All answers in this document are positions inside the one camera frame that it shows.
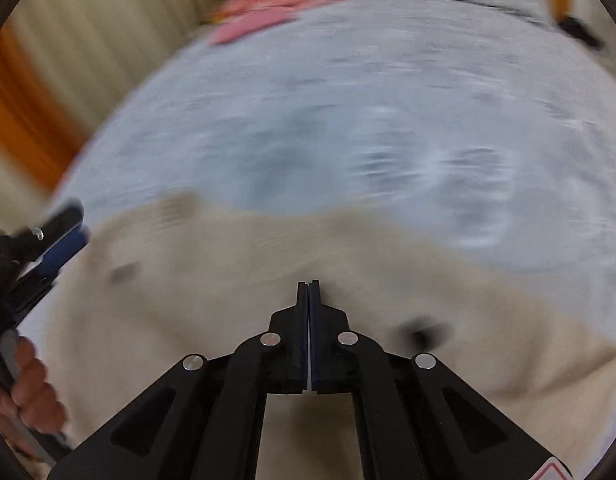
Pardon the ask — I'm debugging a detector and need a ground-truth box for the beige garment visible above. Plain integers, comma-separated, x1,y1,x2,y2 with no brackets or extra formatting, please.
17,192,616,480

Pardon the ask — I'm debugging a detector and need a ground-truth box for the pink cloth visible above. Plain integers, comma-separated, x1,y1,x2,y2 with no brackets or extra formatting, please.
210,0,389,47

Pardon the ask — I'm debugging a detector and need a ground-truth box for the orange panel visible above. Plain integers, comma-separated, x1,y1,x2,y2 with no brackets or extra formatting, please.
0,24,91,192

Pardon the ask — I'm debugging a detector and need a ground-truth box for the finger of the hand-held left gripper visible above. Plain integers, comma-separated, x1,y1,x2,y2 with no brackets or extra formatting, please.
30,199,86,247
15,227,92,328

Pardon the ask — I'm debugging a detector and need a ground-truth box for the small black object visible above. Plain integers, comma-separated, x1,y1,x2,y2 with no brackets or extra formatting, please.
558,16,606,52

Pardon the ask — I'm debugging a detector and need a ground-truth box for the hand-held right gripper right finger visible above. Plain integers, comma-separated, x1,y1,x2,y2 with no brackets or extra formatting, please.
310,280,574,480

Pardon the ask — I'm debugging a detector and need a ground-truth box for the person's left hand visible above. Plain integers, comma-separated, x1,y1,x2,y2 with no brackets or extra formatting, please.
0,335,69,457

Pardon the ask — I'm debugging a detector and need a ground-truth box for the light grey bed blanket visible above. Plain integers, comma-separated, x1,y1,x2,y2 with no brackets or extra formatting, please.
18,0,616,476

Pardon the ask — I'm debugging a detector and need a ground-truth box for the cream curtain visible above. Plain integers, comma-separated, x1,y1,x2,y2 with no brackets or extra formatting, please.
0,0,211,233

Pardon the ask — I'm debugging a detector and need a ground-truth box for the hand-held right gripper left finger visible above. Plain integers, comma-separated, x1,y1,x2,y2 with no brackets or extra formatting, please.
48,281,309,480

